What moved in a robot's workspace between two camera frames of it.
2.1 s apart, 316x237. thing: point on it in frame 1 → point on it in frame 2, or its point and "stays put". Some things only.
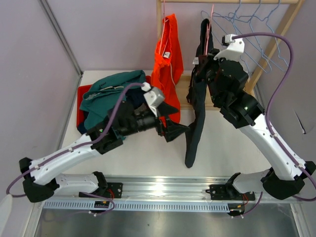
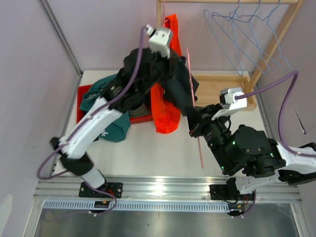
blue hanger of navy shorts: [259, 43] → [248, 21]
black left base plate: [113, 190] stays put
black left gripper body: [160, 127] → [147, 83]
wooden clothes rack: [188, 78] stays put
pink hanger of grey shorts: [208, 32] → [193, 101]
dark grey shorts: [196, 99] → [177, 83]
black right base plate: [219, 192] stays put
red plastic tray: [80, 90] stays put
